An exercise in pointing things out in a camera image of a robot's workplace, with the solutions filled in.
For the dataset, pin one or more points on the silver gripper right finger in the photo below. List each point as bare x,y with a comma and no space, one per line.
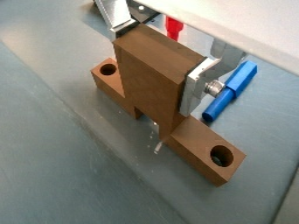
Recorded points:
202,80

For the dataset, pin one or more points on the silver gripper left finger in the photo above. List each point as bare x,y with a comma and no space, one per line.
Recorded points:
123,15

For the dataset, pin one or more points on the brown T-shaped block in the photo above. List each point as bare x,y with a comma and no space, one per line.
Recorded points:
143,79

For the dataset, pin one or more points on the blue stepped peg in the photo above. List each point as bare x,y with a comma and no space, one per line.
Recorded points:
234,87

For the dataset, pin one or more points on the red hexagonal peg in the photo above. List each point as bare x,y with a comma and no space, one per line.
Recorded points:
174,27

